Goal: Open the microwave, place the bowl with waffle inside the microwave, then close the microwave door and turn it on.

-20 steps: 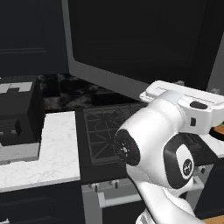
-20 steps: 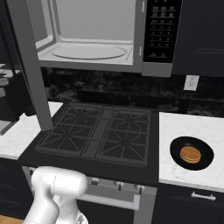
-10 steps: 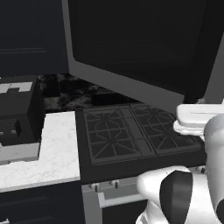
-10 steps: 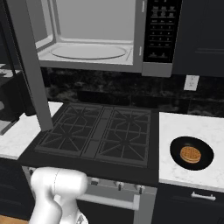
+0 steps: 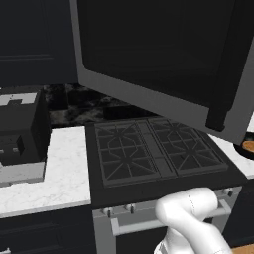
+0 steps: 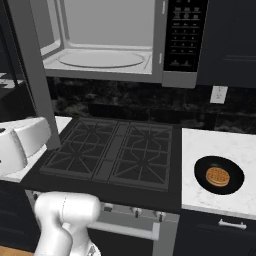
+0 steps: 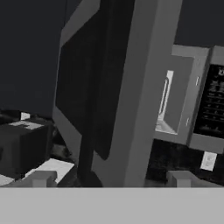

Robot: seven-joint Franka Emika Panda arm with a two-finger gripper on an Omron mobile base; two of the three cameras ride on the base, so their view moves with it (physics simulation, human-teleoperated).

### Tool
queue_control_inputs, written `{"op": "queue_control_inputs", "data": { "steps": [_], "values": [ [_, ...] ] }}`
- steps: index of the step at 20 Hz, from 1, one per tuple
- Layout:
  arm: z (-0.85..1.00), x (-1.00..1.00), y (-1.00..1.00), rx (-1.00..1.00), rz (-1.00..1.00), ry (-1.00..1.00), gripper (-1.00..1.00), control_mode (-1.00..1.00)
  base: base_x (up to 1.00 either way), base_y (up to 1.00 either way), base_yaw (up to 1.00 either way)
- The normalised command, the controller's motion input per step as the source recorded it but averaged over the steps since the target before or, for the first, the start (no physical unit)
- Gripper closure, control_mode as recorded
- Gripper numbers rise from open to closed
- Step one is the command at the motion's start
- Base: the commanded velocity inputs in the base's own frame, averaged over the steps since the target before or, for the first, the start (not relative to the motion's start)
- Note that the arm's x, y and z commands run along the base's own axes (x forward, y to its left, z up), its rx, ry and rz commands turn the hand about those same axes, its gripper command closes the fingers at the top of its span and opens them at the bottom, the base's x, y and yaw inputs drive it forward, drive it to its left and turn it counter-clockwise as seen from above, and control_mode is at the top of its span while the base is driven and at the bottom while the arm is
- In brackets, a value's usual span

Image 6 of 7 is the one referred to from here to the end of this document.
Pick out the grey microwave turntable plate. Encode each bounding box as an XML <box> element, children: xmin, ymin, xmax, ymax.
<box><xmin>57</xmin><ymin>49</ymin><xmax>147</xmax><ymax>69</ymax></box>

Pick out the grey microwave oven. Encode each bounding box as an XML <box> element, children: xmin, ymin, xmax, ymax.
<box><xmin>29</xmin><ymin>0</ymin><xmax>210</xmax><ymax>90</ymax></box>

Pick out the brown round waffle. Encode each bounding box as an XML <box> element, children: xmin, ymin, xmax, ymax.
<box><xmin>205</xmin><ymin>166</ymin><xmax>231</xmax><ymax>188</ymax></box>

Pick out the grey microwave door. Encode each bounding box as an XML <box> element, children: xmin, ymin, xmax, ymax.
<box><xmin>6</xmin><ymin>0</ymin><xmax>63</xmax><ymax>151</ymax></box>

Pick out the black gas hob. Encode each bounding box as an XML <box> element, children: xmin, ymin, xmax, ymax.
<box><xmin>20</xmin><ymin>116</ymin><xmax>183</xmax><ymax>215</ymax></box>

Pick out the dark drawer front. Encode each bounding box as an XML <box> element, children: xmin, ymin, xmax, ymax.
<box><xmin>172</xmin><ymin>209</ymin><xmax>256</xmax><ymax>256</ymax></box>

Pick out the dark base cupboard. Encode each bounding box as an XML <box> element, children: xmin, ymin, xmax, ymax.
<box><xmin>0</xmin><ymin>179</ymin><xmax>42</xmax><ymax>253</ymax></box>

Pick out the white wall socket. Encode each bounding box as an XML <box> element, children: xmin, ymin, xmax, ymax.
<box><xmin>209</xmin><ymin>85</ymin><xmax>229</xmax><ymax>105</ymax></box>

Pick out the dark wall cupboard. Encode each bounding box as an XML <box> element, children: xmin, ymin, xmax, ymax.
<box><xmin>196</xmin><ymin>0</ymin><xmax>256</xmax><ymax>90</ymax></box>

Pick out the silver drawer handle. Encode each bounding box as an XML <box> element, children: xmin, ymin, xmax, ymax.
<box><xmin>217</xmin><ymin>218</ymin><xmax>248</xmax><ymax>231</ymax></box>

